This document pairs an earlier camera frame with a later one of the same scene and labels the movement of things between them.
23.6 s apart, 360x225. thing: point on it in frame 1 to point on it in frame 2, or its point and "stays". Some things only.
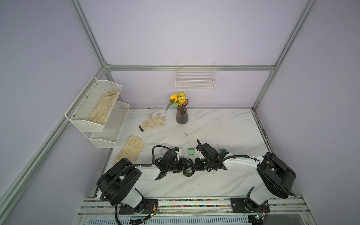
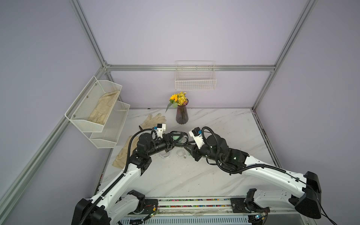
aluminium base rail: x=99 y=206 stays
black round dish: x=189 y=171 to x=180 y=138
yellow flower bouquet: x=177 y=100 stays
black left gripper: x=182 y=162 to x=168 y=142
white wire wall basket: x=195 y=75 stays
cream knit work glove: x=158 y=120 stays
